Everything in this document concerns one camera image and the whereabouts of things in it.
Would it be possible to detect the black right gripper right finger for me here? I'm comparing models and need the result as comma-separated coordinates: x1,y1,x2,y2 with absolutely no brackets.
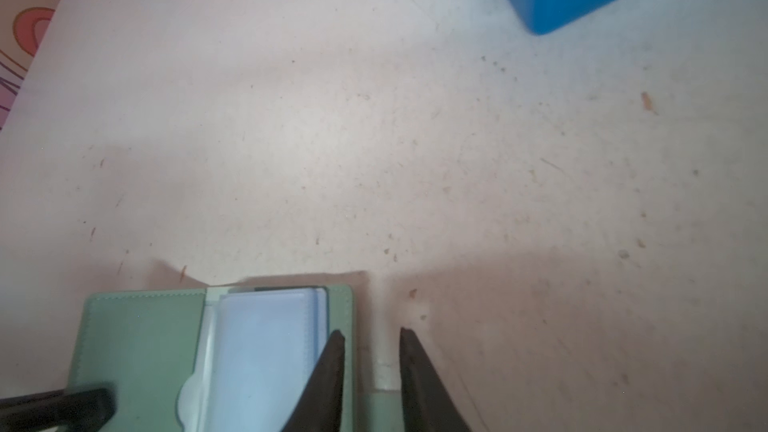
399,328,471,432

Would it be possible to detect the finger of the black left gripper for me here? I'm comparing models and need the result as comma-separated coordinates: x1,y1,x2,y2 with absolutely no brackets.
1,388,116,431

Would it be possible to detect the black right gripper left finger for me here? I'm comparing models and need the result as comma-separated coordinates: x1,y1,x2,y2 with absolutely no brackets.
282,330,345,432

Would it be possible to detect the mint green card holder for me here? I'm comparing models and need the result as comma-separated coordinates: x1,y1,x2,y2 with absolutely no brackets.
67,284,404,431

